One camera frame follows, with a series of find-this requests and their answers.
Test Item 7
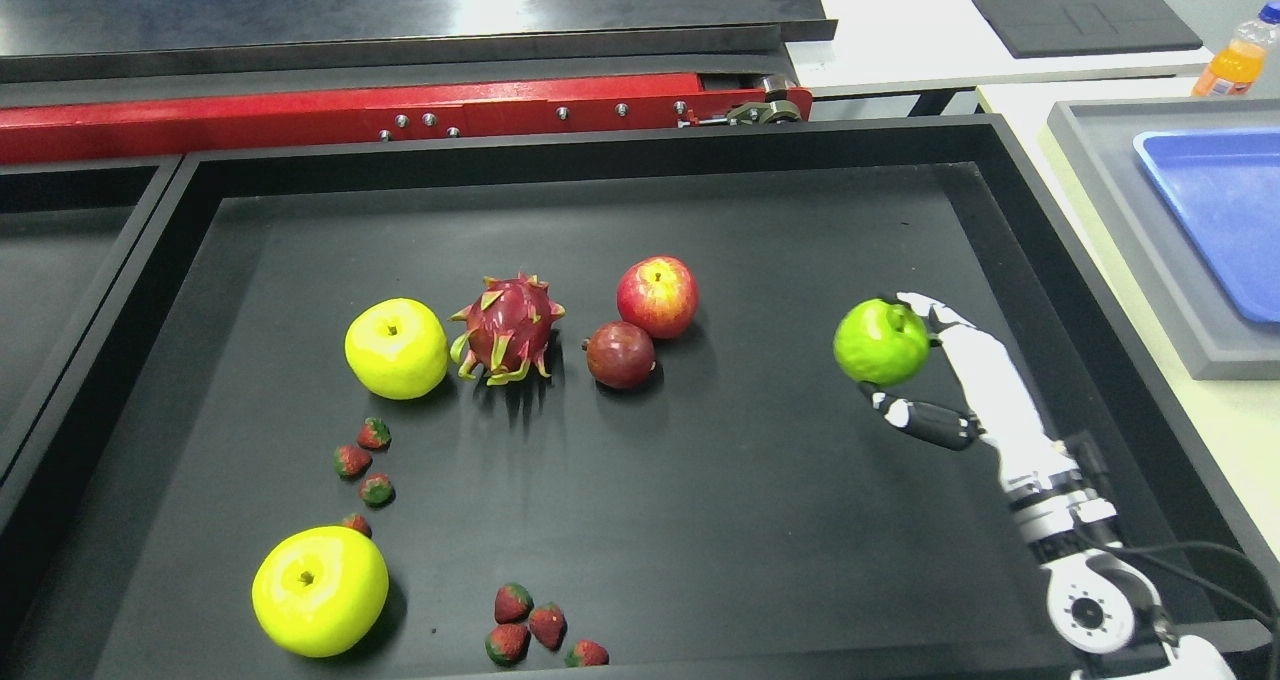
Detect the red conveyor rail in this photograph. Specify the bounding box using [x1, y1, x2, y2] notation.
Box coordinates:
[1, 70, 814, 165]

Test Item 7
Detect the grey tray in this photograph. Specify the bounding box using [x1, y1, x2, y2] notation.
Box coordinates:
[1048, 99, 1277, 380]

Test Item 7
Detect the white robot forearm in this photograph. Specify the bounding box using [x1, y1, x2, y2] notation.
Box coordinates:
[1004, 441, 1239, 680]

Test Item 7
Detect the red apple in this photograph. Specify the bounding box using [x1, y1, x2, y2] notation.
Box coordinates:
[614, 255, 700, 339]

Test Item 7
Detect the black foam pad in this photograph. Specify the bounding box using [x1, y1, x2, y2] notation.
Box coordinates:
[970, 0, 1203, 59]

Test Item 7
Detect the green apple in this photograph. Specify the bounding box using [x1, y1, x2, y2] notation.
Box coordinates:
[832, 298, 931, 387]

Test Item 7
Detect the strawberry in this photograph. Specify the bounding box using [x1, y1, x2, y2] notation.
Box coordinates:
[357, 473, 396, 508]
[526, 602, 567, 652]
[340, 514, 372, 539]
[356, 417, 392, 452]
[332, 444, 372, 480]
[484, 624, 531, 668]
[564, 639, 611, 668]
[493, 583, 534, 624]

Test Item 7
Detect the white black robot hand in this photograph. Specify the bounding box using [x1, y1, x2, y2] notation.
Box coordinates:
[859, 292, 1084, 501]

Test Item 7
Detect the yellow apple lower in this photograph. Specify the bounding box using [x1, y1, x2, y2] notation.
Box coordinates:
[250, 525, 390, 660]

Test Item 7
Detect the orange juice bottle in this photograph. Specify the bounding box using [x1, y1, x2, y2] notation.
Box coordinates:
[1190, 0, 1279, 97]

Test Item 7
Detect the yellow apple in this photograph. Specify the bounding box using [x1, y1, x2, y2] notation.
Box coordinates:
[250, 525, 390, 660]
[343, 298, 449, 400]

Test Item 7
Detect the black shelf tray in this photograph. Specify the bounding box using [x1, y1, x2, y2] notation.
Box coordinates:
[3, 115, 1277, 679]

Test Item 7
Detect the red dragon fruit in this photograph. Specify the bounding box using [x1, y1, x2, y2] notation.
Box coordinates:
[449, 273, 566, 387]

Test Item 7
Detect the blue plastic tray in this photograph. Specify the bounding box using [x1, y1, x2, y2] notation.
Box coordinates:
[1132, 127, 1279, 324]

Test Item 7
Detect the yellow apple upper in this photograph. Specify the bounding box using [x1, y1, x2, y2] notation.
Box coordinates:
[343, 298, 449, 400]

